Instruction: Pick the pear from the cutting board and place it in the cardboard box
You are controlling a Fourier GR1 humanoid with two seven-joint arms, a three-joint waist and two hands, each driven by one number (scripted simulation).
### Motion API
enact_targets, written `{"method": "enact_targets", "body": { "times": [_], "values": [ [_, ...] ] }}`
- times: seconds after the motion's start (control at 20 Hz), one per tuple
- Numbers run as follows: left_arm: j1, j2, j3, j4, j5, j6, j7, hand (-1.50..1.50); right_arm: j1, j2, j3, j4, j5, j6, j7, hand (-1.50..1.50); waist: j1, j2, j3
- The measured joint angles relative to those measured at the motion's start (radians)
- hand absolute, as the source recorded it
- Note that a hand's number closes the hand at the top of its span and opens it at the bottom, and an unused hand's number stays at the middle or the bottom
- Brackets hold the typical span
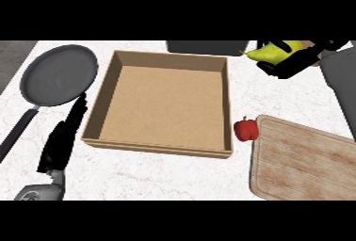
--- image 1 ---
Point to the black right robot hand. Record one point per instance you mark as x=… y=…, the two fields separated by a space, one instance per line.
x=295 y=61

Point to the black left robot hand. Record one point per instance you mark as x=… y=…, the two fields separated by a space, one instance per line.
x=61 y=141

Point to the yellow-green pear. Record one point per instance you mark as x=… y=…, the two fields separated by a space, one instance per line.
x=273 y=52

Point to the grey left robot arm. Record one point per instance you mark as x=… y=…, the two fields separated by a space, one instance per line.
x=41 y=189

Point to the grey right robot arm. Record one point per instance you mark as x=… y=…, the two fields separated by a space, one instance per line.
x=341 y=81

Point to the brown cardboard box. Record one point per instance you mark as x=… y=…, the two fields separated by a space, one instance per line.
x=161 y=102

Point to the wooden cutting board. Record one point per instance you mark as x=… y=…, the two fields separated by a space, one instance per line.
x=303 y=161

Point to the dark grey appliance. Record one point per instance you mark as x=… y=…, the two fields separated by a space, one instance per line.
x=205 y=47

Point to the dark grey frying pan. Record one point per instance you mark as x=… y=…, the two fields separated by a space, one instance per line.
x=58 y=78

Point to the red bell pepper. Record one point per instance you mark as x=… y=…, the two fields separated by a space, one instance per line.
x=245 y=130

